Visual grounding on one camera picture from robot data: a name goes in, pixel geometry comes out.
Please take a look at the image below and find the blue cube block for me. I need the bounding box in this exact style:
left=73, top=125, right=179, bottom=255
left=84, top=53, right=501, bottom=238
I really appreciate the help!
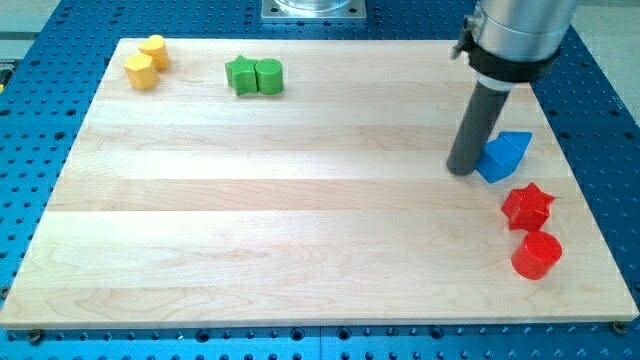
left=476, top=141, right=524, bottom=183

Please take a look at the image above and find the blue triangle block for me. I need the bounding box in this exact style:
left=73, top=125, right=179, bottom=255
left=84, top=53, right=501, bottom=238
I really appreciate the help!
left=498, top=131, right=533, bottom=154

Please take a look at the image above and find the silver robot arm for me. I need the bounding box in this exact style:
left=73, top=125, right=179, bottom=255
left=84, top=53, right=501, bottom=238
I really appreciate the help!
left=450, top=0, right=578, bottom=92

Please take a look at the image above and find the light wooden board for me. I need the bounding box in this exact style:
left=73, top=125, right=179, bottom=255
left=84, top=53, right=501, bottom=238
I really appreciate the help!
left=1, top=38, right=638, bottom=329

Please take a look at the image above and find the green cylinder block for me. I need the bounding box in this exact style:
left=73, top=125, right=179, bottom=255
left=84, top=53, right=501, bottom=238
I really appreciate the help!
left=255, top=58, right=284, bottom=95

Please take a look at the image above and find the green star block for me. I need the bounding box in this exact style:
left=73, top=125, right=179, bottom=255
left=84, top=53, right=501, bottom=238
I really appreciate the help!
left=225, top=55, right=258, bottom=96

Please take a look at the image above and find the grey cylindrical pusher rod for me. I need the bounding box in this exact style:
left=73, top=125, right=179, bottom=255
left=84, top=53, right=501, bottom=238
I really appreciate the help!
left=447, top=80, right=513, bottom=176

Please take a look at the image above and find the red star block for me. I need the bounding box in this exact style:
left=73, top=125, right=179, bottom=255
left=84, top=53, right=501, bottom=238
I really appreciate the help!
left=501, top=183, right=555, bottom=231

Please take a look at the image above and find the yellow rounded block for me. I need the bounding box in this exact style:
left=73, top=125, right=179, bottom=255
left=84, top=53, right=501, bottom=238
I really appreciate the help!
left=138, top=34, right=171, bottom=70

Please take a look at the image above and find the yellow hexagon block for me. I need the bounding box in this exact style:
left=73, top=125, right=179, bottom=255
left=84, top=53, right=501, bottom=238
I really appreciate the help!
left=125, top=53, right=159, bottom=90

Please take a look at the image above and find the red cylinder block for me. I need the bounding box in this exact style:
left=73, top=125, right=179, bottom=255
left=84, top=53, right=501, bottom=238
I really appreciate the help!
left=511, top=231, right=563, bottom=280

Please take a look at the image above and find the blue perforated metal breadboard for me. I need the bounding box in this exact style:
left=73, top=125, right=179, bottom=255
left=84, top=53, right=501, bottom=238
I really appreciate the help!
left=1, top=0, right=639, bottom=359

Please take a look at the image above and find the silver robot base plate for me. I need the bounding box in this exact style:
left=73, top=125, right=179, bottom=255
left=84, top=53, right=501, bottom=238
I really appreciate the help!
left=261, top=0, right=367, bottom=21

